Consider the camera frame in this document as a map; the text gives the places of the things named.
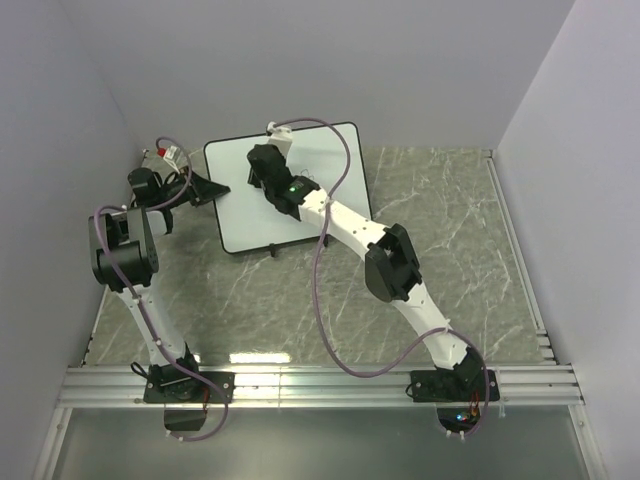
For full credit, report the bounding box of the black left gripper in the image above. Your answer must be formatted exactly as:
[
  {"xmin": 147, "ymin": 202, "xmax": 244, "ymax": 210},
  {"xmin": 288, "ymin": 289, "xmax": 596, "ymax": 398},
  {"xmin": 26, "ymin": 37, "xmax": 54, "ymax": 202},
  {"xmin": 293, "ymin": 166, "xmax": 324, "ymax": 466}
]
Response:
[{"xmin": 158, "ymin": 166, "xmax": 230, "ymax": 209}]

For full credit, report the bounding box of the white whiteboard black frame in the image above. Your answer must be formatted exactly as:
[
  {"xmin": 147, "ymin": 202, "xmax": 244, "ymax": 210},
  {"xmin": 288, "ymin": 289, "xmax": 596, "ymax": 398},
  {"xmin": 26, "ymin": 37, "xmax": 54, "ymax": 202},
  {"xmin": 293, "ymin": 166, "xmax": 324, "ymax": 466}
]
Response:
[{"xmin": 203, "ymin": 122, "xmax": 372, "ymax": 254}]

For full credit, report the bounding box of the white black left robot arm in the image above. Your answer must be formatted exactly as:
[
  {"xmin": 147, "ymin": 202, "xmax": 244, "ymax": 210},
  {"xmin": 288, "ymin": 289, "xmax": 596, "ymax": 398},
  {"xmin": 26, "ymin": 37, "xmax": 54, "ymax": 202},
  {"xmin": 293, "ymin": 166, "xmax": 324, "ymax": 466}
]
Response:
[{"xmin": 89, "ymin": 167, "xmax": 231, "ymax": 403}]

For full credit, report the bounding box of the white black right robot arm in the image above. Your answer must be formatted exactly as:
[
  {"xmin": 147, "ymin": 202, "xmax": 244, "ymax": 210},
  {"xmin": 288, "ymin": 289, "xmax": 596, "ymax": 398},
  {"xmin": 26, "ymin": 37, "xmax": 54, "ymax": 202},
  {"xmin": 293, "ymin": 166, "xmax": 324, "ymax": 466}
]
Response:
[{"xmin": 247, "ymin": 144, "xmax": 489, "ymax": 401}]

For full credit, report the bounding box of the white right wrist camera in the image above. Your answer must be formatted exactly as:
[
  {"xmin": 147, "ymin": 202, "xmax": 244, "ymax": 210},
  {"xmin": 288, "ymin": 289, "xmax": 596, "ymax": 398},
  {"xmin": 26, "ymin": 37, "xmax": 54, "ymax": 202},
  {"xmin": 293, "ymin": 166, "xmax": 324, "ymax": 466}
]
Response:
[{"xmin": 266, "ymin": 122, "xmax": 293, "ymax": 158}]

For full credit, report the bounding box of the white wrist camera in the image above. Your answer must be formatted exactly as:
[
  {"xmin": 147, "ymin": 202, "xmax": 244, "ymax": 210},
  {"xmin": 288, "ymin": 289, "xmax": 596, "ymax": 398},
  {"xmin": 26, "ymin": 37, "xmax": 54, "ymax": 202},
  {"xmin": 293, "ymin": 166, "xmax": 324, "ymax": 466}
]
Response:
[
  {"xmin": 266, "ymin": 122, "xmax": 293, "ymax": 158},
  {"xmin": 156, "ymin": 145, "xmax": 189, "ymax": 174}
]

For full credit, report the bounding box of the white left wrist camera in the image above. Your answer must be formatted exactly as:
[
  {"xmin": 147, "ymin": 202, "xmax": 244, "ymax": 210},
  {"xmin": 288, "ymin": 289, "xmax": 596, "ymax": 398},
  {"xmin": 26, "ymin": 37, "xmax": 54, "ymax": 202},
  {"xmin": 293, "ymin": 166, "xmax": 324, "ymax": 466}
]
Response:
[{"xmin": 156, "ymin": 145, "xmax": 189, "ymax": 174}]

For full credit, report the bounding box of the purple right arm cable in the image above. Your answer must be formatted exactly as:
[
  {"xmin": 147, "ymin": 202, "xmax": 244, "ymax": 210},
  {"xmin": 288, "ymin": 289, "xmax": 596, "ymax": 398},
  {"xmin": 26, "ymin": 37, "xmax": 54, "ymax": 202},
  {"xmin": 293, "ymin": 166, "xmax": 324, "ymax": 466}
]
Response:
[{"xmin": 272, "ymin": 117, "xmax": 489, "ymax": 441}]

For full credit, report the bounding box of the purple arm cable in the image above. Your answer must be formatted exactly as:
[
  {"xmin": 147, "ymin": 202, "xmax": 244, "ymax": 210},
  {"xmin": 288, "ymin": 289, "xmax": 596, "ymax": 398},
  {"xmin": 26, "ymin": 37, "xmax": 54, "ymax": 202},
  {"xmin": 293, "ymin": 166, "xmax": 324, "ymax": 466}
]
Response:
[
  {"xmin": 272, "ymin": 117, "xmax": 489, "ymax": 441},
  {"xmin": 94, "ymin": 135, "xmax": 230, "ymax": 442}
]

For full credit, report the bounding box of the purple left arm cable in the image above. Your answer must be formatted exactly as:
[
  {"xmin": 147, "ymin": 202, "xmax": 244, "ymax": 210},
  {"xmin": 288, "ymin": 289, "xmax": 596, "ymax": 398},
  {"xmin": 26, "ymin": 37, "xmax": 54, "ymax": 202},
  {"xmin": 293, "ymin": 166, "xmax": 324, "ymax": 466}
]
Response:
[{"xmin": 94, "ymin": 135, "xmax": 230, "ymax": 442}]

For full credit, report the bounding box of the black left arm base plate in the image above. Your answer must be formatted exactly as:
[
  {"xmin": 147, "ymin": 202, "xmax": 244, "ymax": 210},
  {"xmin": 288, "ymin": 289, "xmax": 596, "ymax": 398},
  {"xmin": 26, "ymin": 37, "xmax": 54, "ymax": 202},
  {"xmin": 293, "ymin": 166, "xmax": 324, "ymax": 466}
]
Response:
[{"xmin": 143, "ymin": 371, "xmax": 235, "ymax": 404}]

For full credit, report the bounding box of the aluminium front mounting rail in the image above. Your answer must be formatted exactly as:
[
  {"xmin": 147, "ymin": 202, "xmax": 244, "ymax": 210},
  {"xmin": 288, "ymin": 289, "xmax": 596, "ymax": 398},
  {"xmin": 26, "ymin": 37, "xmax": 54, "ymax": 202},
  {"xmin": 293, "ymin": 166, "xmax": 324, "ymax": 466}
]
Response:
[{"xmin": 56, "ymin": 364, "xmax": 584, "ymax": 409}]

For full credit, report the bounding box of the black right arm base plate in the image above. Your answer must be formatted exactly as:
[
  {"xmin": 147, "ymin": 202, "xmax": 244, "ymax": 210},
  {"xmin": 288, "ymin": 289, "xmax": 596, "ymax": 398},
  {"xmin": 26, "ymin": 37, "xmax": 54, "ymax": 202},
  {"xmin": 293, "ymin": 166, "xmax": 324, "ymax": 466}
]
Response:
[{"xmin": 405, "ymin": 369, "xmax": 486, "ymax": 403}]

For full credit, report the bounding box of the aluminium left side rail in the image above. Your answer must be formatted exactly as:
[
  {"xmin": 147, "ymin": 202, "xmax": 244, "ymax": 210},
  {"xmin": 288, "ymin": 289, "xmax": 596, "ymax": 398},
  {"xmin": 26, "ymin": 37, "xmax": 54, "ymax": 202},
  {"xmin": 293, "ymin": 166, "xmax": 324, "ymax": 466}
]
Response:
[{"xmin": 32, "ymin": 408, "xmax": 73, "ymax": 480}]

